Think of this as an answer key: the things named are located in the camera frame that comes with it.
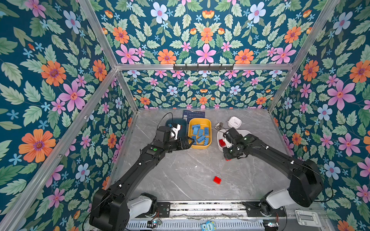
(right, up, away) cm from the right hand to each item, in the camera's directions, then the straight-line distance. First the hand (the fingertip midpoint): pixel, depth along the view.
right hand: (228, 153), depth 85 cm
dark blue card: (-25, +25, +30) cm, 46 cm away
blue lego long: (-16, +6, +14) cm, 22 cm away
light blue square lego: (-20, +12, +18) cm, 30 cm away
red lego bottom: (-7, -16, -1) cm, 17 cm away
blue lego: (-12, +5, +11) cm, 17 cm away
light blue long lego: (-21, +16, +20) cm, 33 cm away
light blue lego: (-16, +11, +20) cm, 28 cm away
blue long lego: (-21, +7, +16) cm, 27 cm away
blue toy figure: (-13, -31, -17) cm, 38 cm away
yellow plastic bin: (-11, +18, +24) cm, 32 cm away
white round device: (+10, +18, +23) cm, 31 cm away
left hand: (-22, +8, -7) cm, 25 cm away
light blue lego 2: (-11, +12, +20) cm, 26 cm away
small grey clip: (-2, +16, +22) cm, 27 cm away
